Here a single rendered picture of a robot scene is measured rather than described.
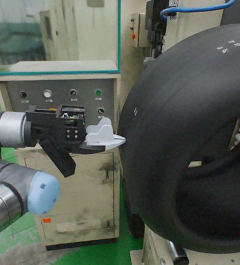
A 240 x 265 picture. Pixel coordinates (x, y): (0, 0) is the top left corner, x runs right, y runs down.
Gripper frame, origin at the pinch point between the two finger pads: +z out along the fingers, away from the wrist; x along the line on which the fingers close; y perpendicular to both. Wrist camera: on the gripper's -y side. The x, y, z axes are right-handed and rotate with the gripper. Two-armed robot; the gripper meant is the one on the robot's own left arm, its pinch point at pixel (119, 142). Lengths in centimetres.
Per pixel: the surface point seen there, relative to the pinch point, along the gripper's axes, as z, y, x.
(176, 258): 18.2, -29.3, -10.4
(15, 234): -58, -131, 70
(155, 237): 16.2, -34.7, -0.9
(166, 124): 5.8, 9.8, -9.5
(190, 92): 8.8, 15.7, -8.9
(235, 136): 63, -16, 37
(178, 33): 18.6, 23.9, 26.4
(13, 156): -94, -135, 180
